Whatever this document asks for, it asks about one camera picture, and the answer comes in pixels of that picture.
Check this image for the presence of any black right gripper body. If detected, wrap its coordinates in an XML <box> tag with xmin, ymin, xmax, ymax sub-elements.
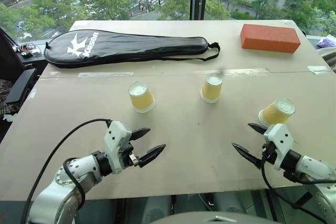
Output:
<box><xmin>260</xmin><ymin>141</ymin><xmax>278</xmax><ymax>166</ymax></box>

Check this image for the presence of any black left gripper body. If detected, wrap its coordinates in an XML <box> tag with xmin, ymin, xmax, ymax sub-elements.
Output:
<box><xmin>120</xmin><ymin>142</ymin><xmax>140</xmax><ymax>169</ymax></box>

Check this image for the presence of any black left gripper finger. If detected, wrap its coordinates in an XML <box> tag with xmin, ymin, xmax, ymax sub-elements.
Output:
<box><xmin>138</xmin><ymin>143</ymin><xmax>167</xmax><ymax>169</ymax></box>
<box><xmin>131</xmin><ymin>127</ymin><xmax>151</xmax><ymax>142</ymax></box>

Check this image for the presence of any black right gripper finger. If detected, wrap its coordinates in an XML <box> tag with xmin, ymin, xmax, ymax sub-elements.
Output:
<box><xmin>231</xmin><ymin>142</ymin><xmax>263</xmax><ymax>170</ymax></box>
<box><xmin>247</xmin><ymin>123</ymin><xmax>268</xmax><ymax>137</ymax></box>

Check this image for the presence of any yellow paper cup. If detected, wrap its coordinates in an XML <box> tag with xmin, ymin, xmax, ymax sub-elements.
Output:
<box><xmin>128</xmin><ymin>82</ymin><xmax>156</xmax><ymax>114</ymax></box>
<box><xmin>199</xmin><ymin>72</ymin><xmax>224</xmax><ymax>104</ymax></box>
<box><xmin>258</xmin><ymin>99</ymin><xmax>296</xmax><ymax>128</ymax></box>

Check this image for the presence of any clear tape strip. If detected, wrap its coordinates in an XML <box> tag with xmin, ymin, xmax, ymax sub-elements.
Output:
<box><xmin>219</xmin><ymin>67</ymin><xmax>271</xmax><ymax>74</ymax></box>

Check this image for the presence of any grey tape strip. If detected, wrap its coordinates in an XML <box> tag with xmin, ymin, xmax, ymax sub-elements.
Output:
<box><xmin>78</xmin><ymin>71</ymin><xmax>134</xmax><ymax>78</ymax></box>

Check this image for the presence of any grey rounded dome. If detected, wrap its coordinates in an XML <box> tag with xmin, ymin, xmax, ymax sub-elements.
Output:
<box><xmin>149</xmin><ymin>209</ymin><xmax>279</xmax><ymax>224</ymax></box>

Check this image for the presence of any white tape strip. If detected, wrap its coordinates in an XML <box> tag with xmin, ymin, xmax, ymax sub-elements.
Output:
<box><xmin>307</xmin><ymin>65</ymin><xmax>333</xmax><ymax>76</ymax></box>

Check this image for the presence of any black Kason racket bag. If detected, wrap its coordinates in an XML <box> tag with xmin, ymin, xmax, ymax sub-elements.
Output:
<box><xmin>44</xmin><ymin>29</ymin><xmax>222</xmax><ymax>69</ymax></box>

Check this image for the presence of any orange brick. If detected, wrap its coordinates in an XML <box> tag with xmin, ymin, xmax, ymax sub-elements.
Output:
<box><xmin>240</xmin><ymin>23</ymin><xmax>301</xmax><ymax>55</ymax></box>

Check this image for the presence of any purple crumpled bag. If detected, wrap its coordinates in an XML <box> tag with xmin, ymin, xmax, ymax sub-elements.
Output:
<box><xmin>316</xmin><ymin>37</ymin><xmax>336</xmax><ymax>49</ymax></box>

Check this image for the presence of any black office chair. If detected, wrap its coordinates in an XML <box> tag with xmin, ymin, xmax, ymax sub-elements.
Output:
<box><xmin>0</xmin><ymin>27</ymin><xmax>37</xmax><ymax>105</ymax></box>

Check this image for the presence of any plaid cloth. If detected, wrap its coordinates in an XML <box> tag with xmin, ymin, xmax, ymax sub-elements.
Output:
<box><xmin>0</xmin><ymin>79</ymin><xmax>19</xmax><ymax>120</ymax></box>

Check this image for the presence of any small clutter on windowsill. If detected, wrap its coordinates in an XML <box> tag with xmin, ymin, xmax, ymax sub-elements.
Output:
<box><xmin>13</xmin><ymin>41</ymin><xmax>43</xmax><ymax>60</ymax></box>

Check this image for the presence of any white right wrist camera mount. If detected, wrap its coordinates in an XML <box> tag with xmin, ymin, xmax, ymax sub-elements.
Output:
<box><xmin>262</xmin><ymin>123</ymin><xmax>295</xmax><ymax>172</ymax></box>

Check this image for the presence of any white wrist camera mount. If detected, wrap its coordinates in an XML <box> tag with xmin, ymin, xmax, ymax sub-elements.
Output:
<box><xmin>103</xmin><ymin>120</ymin><xmax>132</xmax><ymax>175</ymax></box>
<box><xmin>262</xmin><ymin>123</ymin><xmax>295</xmax><ymax>172</ymax></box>

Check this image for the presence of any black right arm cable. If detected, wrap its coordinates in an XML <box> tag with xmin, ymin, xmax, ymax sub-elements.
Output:
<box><xmin>259</xmin><ymin>147</ymin><xmax>336</xmax><ymax>224</ymax></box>

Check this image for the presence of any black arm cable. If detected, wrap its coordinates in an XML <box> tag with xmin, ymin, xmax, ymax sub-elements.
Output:
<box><xmin>20</xmin><ymin>118</ymin><xmax>111</xmax><ymax>224</ymax></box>
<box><xmin>259</xmin><ymin>147</ymin><xmax>336</xmax><ymax>224</ymax></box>

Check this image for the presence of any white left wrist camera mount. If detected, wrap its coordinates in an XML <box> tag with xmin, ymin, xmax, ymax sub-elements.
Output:
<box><xmin>103</xmin><ymin>120</ymin><xmax>132</xmax><ymax>175</ymax></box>

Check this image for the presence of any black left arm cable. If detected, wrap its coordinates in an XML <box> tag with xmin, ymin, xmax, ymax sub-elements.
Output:
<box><xmin>20</xmin><ymin>118</ymin><xmax>111</xmax><ymax>224</ymax></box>

